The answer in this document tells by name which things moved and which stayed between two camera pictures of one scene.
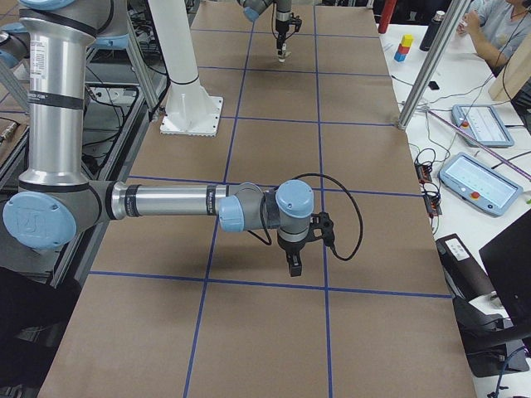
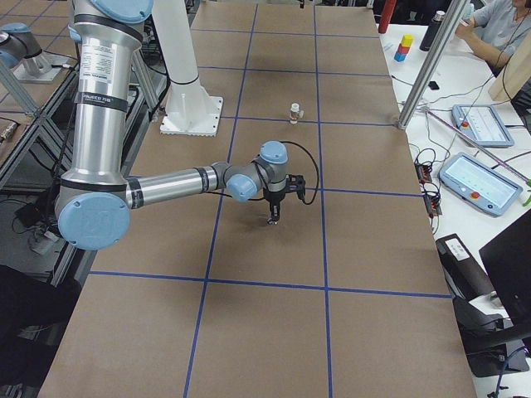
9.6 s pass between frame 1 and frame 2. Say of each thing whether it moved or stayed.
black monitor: stayed
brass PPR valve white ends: moved
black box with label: stayed
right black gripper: moved
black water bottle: stayed
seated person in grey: stayed
